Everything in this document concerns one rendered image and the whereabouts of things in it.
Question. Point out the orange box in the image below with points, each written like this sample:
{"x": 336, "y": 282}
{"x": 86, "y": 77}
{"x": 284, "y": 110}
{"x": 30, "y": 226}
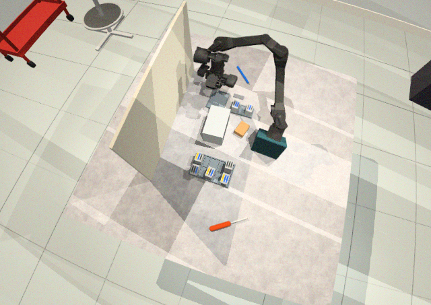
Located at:
{"x": 241, "y": 129}

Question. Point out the orange-handled screwdriver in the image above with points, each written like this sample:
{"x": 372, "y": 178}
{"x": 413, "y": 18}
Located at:
{"x": 223, "y": 225}

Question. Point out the large beige flat panel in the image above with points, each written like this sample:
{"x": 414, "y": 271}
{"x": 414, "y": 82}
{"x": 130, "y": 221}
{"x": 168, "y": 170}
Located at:
{"x": 143, "y": 130}

